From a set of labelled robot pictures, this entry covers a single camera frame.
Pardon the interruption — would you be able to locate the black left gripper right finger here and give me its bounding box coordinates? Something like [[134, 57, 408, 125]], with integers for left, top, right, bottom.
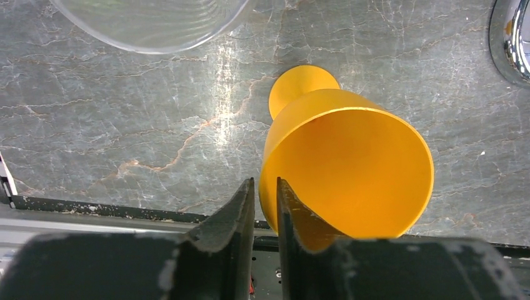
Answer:
[[277, 178, 526, 299]]

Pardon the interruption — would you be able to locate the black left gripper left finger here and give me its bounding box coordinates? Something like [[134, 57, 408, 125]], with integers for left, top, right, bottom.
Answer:
[[1, 178, 254, 299]]

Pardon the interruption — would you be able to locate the orange plastic wine glass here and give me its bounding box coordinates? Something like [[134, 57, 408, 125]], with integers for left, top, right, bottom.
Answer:
[[259, 65, 434, 238]]

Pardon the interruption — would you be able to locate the clear wine glass back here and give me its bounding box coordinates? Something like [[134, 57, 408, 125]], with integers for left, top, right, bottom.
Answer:
[[53, 0, 256, 54]]

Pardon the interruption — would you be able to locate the chrome wine glass rack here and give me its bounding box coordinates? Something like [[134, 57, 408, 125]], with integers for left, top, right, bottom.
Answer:
[[488, 0, 529, 89]]

